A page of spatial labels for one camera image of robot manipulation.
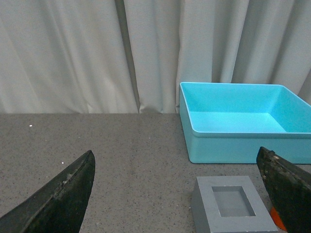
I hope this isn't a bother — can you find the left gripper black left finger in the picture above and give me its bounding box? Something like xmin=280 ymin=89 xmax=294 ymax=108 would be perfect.
xmin=0 ymin=150 xmax=95 ymax=233

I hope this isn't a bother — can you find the gray block with square recess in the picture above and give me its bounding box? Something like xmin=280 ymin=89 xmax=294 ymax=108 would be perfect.
xmin=191 ymin=176 xmax=278 ymax=233

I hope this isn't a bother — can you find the light blue plastic box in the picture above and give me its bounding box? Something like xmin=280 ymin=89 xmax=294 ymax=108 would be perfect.
xmin=180 ymin=82 xmax=311 ymax=164

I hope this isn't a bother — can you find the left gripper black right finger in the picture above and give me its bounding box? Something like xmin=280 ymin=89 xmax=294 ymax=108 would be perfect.
xmin=257 ymin=147 xmax=311 ymax=233

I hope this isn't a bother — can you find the orange round part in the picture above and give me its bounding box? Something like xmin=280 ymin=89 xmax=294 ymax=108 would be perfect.
xmin=270 ymin=207 xmax=287 ymax=231

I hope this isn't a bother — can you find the white curtain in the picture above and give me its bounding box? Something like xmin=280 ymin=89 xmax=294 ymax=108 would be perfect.
xmin=0 ymin=0 xmax=311 ymax=113

